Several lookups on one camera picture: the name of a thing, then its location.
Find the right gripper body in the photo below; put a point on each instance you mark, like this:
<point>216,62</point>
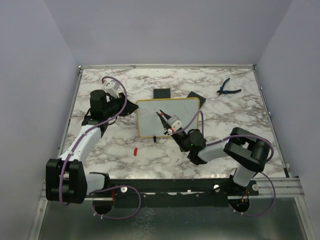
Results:
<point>179,137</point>

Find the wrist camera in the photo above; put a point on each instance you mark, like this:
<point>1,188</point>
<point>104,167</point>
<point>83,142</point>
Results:
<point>173,124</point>
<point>111,87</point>

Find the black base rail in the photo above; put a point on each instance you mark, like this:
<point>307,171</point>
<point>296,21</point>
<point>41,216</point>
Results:
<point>174,193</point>

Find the black square block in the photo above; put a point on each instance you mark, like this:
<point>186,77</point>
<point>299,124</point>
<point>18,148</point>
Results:
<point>161,93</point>
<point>201,99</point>

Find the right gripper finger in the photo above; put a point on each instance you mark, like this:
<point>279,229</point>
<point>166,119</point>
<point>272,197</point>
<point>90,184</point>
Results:
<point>164,121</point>
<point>171,118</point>

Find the yellow framed whiteboard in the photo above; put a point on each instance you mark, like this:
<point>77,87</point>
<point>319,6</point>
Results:
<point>148,122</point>

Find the metal table frame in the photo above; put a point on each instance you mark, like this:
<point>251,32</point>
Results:
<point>234,97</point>

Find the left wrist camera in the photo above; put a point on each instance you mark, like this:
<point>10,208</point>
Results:
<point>111,87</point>

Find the black square block right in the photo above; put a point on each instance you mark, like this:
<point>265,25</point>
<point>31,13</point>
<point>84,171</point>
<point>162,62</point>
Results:
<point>201,99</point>

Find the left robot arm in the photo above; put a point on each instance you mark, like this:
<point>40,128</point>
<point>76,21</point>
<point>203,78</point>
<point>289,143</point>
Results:
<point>65,177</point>

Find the black square block left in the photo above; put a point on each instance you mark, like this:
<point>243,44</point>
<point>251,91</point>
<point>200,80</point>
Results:
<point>161,93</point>

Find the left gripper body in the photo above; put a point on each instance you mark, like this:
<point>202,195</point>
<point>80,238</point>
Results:
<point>120,102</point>

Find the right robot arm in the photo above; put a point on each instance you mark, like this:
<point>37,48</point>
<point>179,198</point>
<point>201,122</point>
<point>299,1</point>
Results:
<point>251,151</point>

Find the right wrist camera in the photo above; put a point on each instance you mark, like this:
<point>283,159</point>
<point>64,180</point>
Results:
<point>173,124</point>

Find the red marker cap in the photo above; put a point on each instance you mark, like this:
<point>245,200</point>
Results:
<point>135,151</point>

